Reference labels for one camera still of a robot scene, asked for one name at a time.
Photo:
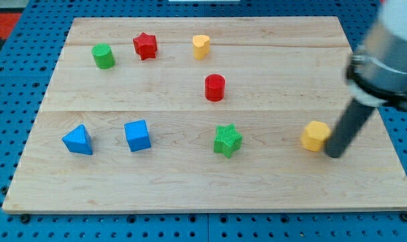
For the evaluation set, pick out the blue triangle block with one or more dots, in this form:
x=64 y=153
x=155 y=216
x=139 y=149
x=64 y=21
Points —
x=78 y=141

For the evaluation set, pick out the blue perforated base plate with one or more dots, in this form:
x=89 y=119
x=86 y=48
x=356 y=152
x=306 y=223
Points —
x=27 y=61

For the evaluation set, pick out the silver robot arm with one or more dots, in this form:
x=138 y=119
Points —
x=377 y=70

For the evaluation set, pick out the yellow hexagon block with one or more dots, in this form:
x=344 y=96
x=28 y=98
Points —
x=315 y=135

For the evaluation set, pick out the red cylinder block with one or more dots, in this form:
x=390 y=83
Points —
x=214 y=87

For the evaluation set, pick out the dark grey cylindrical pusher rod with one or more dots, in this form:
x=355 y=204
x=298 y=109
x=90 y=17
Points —
x=348 y=126

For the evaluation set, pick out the wooden board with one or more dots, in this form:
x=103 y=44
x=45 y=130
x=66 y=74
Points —
x=281 y=73

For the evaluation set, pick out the green cylinder block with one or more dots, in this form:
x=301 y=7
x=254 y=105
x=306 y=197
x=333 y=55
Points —
x=103 y=56

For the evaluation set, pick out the green star block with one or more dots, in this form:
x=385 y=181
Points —
x=227 y=140

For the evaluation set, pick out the red star block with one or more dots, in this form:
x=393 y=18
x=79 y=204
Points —
x=145 y=46

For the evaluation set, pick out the blue cube block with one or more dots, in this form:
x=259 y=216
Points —
x=137 y=135

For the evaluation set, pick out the yellow heart block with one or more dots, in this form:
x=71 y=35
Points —
x=201 y=46

